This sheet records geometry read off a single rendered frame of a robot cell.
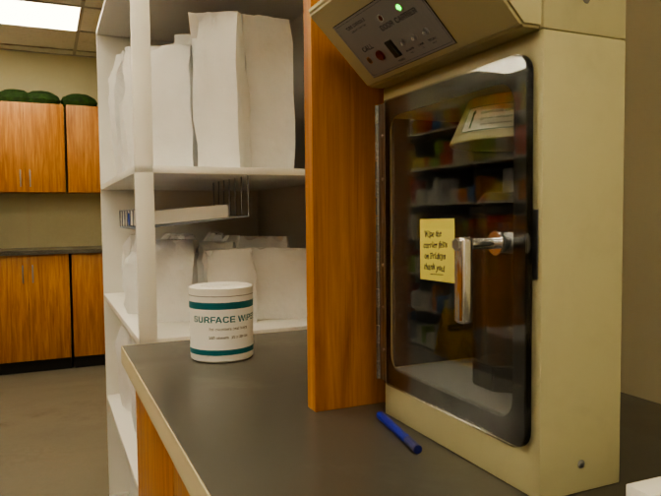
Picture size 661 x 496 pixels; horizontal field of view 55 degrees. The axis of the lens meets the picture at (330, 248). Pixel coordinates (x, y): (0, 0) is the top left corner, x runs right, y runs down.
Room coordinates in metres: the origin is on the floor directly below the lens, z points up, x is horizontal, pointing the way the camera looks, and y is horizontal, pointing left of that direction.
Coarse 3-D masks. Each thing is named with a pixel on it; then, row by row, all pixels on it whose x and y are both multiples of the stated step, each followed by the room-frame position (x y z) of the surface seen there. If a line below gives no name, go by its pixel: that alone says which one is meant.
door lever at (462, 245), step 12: (456, 240) 0.64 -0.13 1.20; (468, 240) 0.64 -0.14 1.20; (480, 240) 0.65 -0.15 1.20; (492, 240) 0.66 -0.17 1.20; (504, 240) 0.66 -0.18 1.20; (456, 252) 0.65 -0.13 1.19; (468, 252) 0.64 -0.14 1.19; (492, 252) 0.67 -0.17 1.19; (456, 264) 0.65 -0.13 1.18; (468, 264) 0.64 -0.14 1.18; (456, 276) 0.65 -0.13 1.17; (468, 276) 0.64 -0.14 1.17; (456, 288) 0.65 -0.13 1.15; (468, 288) 0.64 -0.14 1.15; (456, 300) 0.65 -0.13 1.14; (468, 300) 0.64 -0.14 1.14; (456, 312) 0.65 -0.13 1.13; (468, 312) 0.64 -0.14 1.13
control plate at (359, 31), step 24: (384, 0) 0.73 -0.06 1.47; (408, 0) 0.70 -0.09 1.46; (360, 24) 0.80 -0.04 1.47; (384, 24) 0.76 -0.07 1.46; (408, 24) 0.73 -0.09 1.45; (432, 24) 0.70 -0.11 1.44; (360, 48) 0.84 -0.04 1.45; (384, 48) 0.80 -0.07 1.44; (408, 48) 0.77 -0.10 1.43; (432, 48) 0.73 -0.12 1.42; (384, 72) 0.84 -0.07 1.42
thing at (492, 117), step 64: (512, 64) 0.64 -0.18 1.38; (448, 128) 0.75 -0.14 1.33; (512, 128) 0.64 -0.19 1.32; (448, 192) 0.75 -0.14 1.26; (512, 192) 0.64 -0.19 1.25; (512, 256) 0.64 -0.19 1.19; (448, 320) 0.75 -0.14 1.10; (512, 320) 0.64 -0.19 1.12; (448, 384) 0.75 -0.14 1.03; (512, 384) 0.64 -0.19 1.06
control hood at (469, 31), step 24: (336, 0) 0.80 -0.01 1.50; (360, 0) 0.76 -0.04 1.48; (432, 0) 0.68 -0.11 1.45; (456, 0) 0.65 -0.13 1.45; (480, 0) 0.63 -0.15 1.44; (504, 0) 0.61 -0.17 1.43; (528, 0) 0.62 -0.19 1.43; (336, 24) 0.84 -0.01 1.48; (456, 24) 0.68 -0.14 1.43; (480, 24) 0.65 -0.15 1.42; (504, 24) 0.63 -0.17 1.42; (528, 24) 0.62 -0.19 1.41; (336, 48) 0.88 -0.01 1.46; (456, 48) 0.71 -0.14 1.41; (480, 48) 0.70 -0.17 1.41; (360, 72) 0.89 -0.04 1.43; (408, 72) 0.81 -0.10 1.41
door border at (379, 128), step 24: (384, 120) 0.89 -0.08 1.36; (384, 144) 0.89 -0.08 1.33; (384, 168) 0.89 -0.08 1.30; (384, 192) 0.89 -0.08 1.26; (384, 216) 0.89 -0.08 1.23; (384, 240) 0.89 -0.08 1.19; (384, 264) 0.89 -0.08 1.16; (384, 288) 0.89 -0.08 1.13; (384, 312) 0.89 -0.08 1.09; (384, 336) 0.89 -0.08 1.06; (384, 360) 0.89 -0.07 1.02
